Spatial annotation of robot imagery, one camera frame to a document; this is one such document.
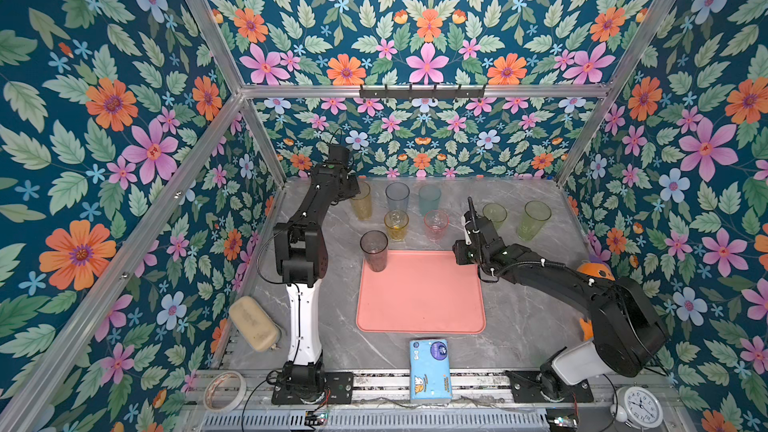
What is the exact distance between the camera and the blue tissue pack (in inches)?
27.5

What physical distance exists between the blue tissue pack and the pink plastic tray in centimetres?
8

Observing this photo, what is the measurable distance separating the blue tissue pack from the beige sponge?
1.23ft

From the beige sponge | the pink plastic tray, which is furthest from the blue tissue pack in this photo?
the beige sponge

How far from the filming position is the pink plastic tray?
33.6 inches

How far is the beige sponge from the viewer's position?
0.80 meters

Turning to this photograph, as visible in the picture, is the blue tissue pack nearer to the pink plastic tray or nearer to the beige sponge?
the pink plastic tray

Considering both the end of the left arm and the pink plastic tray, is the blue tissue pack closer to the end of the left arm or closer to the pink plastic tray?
the pink plastic tray

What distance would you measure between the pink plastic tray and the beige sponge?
9.3 inches
